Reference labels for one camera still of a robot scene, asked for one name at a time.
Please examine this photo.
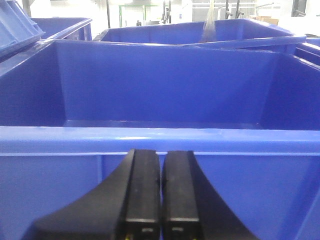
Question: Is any light blue bin lid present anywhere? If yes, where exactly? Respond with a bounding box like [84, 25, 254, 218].
[0, 0, 44, 59]

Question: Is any blue bin left rear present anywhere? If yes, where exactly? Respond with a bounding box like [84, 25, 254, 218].
[31, 17, 92, 41]

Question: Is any large blue bin front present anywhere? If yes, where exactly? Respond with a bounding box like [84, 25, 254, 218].
[0, 40, 320, 240]

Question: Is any blue bin behind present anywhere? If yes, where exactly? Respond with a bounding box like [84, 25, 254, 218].
[95, 18, 307, 54]

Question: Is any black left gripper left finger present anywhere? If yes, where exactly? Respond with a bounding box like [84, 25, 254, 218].
[31, 149, 160, 240]

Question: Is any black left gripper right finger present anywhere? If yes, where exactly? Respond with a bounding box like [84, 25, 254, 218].
[162, 150, 257, 240]

